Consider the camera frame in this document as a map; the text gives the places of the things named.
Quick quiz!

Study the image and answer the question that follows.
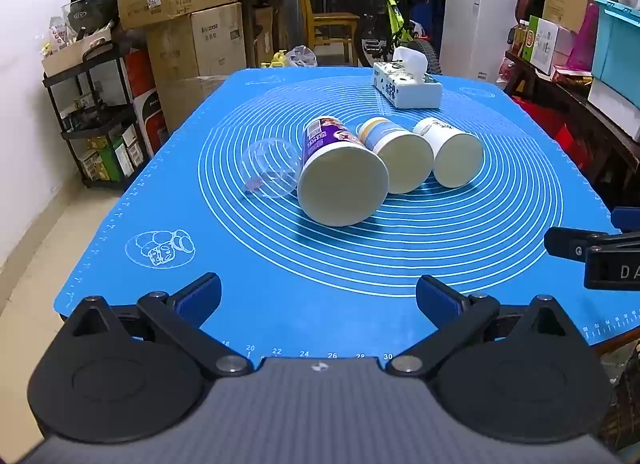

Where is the cardboard tray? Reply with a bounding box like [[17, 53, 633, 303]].
[[41, 26, 114, 77]]

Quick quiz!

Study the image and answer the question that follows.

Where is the wooden chair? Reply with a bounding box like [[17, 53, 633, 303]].
[[295, 0, 361, 67]]

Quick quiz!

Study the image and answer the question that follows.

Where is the white paper cup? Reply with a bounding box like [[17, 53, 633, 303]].
[[412, 117, 485, 189]]

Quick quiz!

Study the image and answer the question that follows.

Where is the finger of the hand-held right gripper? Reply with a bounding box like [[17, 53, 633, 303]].
[[611, 207, 640, 233], [544, 226, 640, 261]]

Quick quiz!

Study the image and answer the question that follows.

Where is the clear plastic bag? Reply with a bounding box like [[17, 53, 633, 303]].
[[287, 45, 319, 69]]

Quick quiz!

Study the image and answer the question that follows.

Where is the blue silicone baking mat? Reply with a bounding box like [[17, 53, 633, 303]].
[[54, 66, 640, 362]]

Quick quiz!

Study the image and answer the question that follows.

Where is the white and green box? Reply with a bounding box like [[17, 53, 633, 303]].
[[529, 16, 577, 76]]

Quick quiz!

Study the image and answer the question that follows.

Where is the large plain cardboard box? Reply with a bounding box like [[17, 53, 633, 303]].
[[145, 2, 249, 133]]

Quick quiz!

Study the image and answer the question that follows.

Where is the black bicycle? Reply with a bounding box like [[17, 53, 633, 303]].
[[327, 0, 444, 75]]

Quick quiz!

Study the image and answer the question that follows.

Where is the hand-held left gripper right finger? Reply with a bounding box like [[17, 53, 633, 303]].
[[387, 274, 585, 378]]

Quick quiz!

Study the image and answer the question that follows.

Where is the pink bag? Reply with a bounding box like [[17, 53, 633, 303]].
[[567, 2, 600, 72]]

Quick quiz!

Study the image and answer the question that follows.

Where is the white chest freezer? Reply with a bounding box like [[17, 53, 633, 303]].
[[440, 0, 521, 89]]

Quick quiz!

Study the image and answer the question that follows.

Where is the black shelf rack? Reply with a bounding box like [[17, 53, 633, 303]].
[[42, 41, 162, 193]]

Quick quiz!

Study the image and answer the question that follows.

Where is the purple paper cup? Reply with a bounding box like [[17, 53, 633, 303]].
[[297, 115, 390, 228]]

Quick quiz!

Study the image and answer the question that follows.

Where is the red and white appliance box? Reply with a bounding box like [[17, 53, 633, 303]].
[[122, 48, 171, 155]]

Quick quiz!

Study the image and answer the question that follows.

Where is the clear plastic cup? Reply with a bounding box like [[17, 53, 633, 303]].
[[240, 139, 303, 200]]

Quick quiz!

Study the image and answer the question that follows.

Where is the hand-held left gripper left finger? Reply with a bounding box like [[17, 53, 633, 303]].
[[65, 272, 254, 378]]

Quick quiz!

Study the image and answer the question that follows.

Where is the white flat box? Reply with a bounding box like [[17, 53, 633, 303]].
[[587, 78, 640, 141]]

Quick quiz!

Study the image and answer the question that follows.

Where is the black helmet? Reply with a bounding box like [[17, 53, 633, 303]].
[[62, 0, 119, 35]]

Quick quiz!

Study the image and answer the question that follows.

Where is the dark wooden side table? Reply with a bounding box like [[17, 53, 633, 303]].
[[504, 50, 640, 195]]

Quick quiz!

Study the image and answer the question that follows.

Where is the white tissue pack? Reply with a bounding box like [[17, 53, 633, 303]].
[[372, 47, 444, 109]]

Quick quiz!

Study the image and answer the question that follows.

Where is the teal storage bin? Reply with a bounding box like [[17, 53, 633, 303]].
[[591, 0, 640, 95]]

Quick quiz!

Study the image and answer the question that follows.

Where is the blue banded paper cup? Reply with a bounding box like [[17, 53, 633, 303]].
[[355, 117, 435, 195]]

